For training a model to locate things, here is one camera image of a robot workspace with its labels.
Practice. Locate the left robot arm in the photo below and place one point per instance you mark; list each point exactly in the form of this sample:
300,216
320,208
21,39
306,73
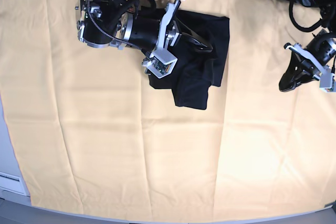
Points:
326,22

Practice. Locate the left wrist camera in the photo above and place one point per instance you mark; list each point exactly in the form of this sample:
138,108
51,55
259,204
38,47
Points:
327,82

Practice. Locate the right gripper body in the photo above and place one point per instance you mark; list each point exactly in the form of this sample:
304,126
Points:
149,34

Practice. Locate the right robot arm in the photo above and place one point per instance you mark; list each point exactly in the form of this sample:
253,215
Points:
99,22

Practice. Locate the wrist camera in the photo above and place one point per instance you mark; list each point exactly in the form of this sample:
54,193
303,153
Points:
327,82
166,62

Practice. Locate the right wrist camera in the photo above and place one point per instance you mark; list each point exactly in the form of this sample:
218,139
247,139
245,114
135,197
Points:
166,62

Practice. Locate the white cabinet drawer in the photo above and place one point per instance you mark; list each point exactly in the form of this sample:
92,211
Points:
12,183

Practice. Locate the yellow table cloth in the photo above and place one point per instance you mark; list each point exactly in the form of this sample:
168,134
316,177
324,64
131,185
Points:
92,137

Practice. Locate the dark navy T-shirt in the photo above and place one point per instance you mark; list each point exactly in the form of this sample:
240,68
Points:
195,72

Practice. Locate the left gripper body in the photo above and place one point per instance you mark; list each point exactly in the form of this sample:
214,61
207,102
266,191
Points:
323,48

